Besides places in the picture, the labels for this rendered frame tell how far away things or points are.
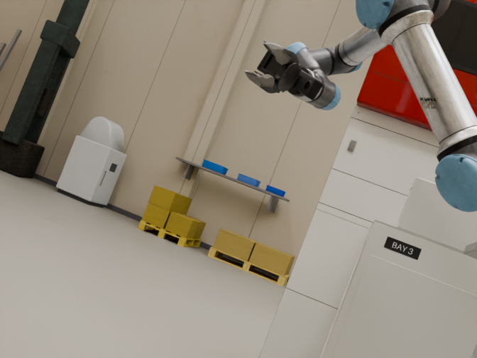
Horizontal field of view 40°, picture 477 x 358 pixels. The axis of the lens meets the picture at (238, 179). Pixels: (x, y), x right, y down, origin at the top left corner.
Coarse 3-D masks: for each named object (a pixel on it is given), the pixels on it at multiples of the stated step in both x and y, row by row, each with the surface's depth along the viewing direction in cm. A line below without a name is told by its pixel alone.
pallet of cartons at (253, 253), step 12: (216, 240) 899; (228, 240) 897; (240, 240) 894; (252, 240) 930; (216, 252) 928; (228, 252) 895; (240, 252) 892; (252, 252) 891; (264, 252) 889; (276, 252) 887; (240, 264) 954; (252, 264) 888; (264, 264) 887; (276, 264) 885; (288, 264) 883; (264, 276) 917; (288, 276) 949
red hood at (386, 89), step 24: (456, 0) 231; (432, 24) 232; (456, 24) 230; (384, 48) 234; (456, 48) 230; (384, 72) 233; (456, 72) 229; (360, 96) 234; (384, 96) 232; (408, 96) 231; (408, 120) 231
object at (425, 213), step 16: (416, 192) 171; (432, 192) 170; (416, 208) 170; (432, 208) 170; (448, 208) 169; (400, 224) 170; (416, 224) 170; (432, 224) 169; (448, 224) 168; (464, 224) 168; (432, 240) 169; (448, 240) 168; (464, 240) 167
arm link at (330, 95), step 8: (320, 72) 170; (328, 80) 169; (328, 88) 167; (336, 88) 170; (320, 96) 165; (328, 96) 167; (336, 96) 170; (312, 104) 169; (320, 104) 169; (328, 104) 170; (336, 104) 172
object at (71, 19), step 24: (72, 0) 1019; (48, 24) 987; (72, 24) 1022; (48, 48) 987; (72, 48) 1046; (48, 72) 991; (24, 96) 982; (48, 96) 1030; (24, 120) 980; (0, 144) 985; (24, 144) 987; (0, 168) 985; (24, 168) 995
